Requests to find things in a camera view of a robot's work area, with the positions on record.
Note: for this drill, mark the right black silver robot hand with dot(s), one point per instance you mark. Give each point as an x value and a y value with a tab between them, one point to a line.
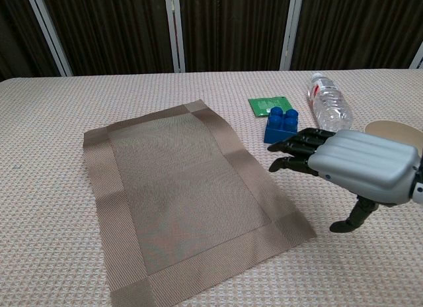
363	161

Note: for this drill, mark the light brown bowl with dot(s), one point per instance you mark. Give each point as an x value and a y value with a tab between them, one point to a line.
390	126

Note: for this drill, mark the brown woven placemat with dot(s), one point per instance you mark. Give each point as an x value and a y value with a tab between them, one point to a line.
181	194

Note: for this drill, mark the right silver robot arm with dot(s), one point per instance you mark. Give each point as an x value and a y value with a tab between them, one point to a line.
419	194

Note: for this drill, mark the clear plastic water bottle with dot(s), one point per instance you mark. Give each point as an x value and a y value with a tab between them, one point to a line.
330	105

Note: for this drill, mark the blue toy building brick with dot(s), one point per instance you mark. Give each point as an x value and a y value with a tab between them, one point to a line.
279	128

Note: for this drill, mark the green foil sachet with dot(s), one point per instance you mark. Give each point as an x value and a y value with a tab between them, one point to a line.
261	105

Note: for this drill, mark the black pleated curtain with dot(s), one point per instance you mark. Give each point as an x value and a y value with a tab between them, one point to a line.
115	29

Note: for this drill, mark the beige woven tablecloth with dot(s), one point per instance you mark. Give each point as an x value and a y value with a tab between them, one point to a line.
49	204

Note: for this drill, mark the silver aluminium frame post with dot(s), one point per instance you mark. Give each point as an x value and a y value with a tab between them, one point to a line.
291	32
49	32
175	32
418	59

